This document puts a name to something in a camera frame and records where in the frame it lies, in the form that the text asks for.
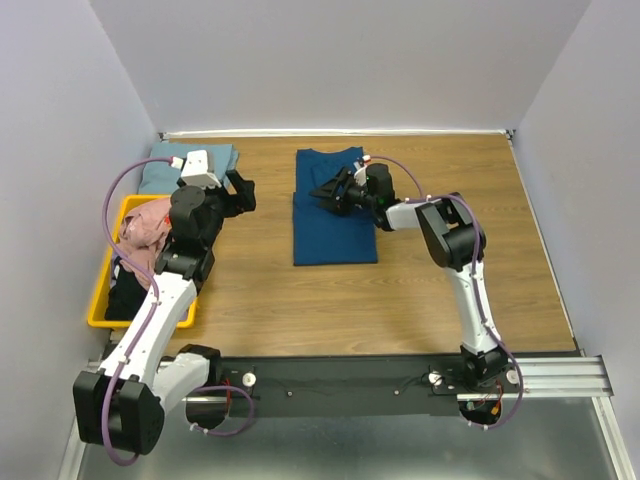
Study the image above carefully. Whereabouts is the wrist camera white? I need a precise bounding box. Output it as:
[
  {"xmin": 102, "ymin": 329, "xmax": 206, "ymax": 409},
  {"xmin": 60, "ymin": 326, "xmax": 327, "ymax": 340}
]
[
  {"xmin": 171, "ymin": 150, "xmax": 222, "ymax": 190},
  {"xmin": 353, "ymin": 154, "xmax": 371, "ymax": 187}
]

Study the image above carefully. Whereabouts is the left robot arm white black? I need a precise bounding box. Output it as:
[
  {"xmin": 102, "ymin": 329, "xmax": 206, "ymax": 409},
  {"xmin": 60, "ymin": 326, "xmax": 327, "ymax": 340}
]
[{"xmin": 72, "ymin": 170, "xmax": 256, "ymax": 466}]

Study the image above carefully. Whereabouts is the pink t-shirt in bin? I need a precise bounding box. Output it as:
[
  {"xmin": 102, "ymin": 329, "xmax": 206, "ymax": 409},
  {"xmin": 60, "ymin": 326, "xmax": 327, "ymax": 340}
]
[{"xmin": 118, "ymin": 196, "xmax": 171, "ymax": 290}]

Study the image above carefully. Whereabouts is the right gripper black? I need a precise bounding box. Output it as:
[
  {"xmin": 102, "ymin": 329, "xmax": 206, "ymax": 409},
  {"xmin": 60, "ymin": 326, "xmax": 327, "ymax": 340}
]
[{"xmin": 308, "ymin": 167, "xmax": 376, "ymax": 218}]

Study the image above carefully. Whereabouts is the yellow plastic bin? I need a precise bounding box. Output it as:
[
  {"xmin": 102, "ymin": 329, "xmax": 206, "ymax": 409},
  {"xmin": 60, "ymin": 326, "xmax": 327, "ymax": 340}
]
[{"xmin": 87, "ymin": 194, "xmax": 169, "ymax": 329}]

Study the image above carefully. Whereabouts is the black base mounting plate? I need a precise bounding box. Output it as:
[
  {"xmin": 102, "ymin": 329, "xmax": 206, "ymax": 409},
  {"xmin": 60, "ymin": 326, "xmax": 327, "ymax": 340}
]
[{"xmin": 186, "ymin": 354, "xmax": 518, "ymax": 431}]

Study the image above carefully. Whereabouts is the dark blue t-shirt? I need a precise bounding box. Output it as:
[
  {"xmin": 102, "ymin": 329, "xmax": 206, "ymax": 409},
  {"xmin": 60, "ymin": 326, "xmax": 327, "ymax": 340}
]
[{"xmin": 293, "ymin": 147, "xmax": 378, "ymax": 267}]

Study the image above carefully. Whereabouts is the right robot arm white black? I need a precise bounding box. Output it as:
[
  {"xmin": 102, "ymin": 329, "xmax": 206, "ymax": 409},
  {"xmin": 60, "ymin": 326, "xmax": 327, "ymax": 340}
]
[{"xmin": 310, "ymin": 159, "xmax": 522, "ymax": 392}]

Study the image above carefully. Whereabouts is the black garment in bin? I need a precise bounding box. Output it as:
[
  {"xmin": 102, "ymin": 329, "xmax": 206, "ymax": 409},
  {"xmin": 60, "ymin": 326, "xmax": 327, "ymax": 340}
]
[{"xmin": 104, "ymin": 270, "xmax": 148, "ymax": 321}]

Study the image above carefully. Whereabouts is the folded light blue t-shirt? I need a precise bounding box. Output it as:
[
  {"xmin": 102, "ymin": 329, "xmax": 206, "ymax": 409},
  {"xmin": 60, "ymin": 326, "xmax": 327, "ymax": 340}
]
[{"xmin": 137, "ymin": 142, "xmax": 239, "ymax": 195}]

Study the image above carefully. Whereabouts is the aluminium extrusion rail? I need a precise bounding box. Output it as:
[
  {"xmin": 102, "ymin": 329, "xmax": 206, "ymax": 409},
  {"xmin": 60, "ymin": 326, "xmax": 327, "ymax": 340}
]
[{"xmin": 84, "ymin": 344, "xmax": 614, "ymax": 401}]

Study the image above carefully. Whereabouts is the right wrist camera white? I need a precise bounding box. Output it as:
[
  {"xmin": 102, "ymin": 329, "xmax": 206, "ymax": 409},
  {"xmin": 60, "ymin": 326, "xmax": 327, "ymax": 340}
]
[{"xmin": 353, "ymin": 154, "xmax": 371, "ymax": 187}]

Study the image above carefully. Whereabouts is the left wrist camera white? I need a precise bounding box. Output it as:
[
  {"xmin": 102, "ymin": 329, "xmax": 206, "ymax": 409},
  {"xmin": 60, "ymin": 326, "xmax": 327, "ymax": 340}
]
[{"xmin": 171, "ymin": 150, "xmax": 222, "ymax": 190}]

